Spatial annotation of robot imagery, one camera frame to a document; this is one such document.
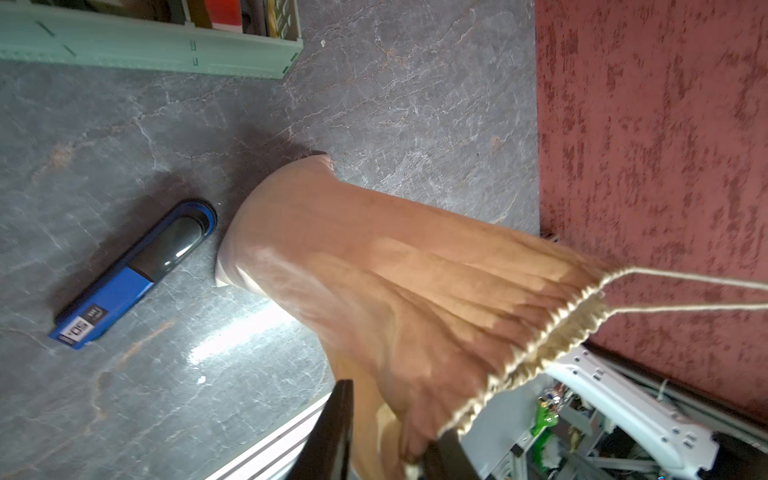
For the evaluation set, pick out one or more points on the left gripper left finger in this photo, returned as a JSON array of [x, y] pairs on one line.
[[326, 452]]

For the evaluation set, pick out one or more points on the aluminium mounting rail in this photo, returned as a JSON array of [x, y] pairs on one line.
[[273, 456]]

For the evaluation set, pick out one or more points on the beige cloth drawstring bag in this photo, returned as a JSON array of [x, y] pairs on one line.
[[429, 313]]

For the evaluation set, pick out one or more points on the red folder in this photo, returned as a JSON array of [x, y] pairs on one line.
[[225, 15]]

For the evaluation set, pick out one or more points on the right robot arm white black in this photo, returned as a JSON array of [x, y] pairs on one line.
[[685, 444]]

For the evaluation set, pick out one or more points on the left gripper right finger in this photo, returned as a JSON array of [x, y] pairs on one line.
[[445, 459]]

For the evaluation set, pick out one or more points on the green plastic file organizer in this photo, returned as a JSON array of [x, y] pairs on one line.
[[46, 33]]

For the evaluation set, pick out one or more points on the blue black stapler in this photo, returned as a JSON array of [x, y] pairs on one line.
[[136, 272]]

